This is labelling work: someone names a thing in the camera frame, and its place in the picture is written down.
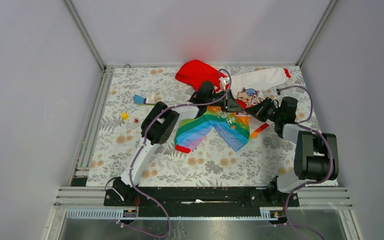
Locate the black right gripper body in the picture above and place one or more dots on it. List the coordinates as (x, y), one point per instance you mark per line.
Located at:
(278, 116)

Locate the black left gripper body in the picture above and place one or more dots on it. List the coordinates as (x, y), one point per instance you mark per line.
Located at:
(214, 97)

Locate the rainbow red white kids jacket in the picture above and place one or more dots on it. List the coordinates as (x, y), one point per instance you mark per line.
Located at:
(248, 89)

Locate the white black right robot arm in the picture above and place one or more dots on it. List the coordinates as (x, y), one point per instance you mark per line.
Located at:
(316, 154)

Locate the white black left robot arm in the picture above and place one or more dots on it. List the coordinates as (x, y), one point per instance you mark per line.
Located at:
(156, 129)

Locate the blue white toy block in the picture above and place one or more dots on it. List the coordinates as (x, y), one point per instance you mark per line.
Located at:
(139, 100)

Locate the floral patterned table mat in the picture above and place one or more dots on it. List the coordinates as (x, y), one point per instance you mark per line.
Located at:
(213, 163)

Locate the small yellow cube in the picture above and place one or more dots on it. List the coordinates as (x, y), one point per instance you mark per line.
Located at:
(124, 116)

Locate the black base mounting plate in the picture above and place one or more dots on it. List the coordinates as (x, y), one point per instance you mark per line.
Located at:
(236, 202)

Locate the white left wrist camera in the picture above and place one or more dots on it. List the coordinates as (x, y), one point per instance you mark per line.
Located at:
(225, 83)

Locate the aluminium frame rails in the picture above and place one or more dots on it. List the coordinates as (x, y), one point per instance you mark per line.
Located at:
(90, 199)

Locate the grey slotted cable duct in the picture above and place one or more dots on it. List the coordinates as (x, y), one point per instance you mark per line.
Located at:
(101, 214)

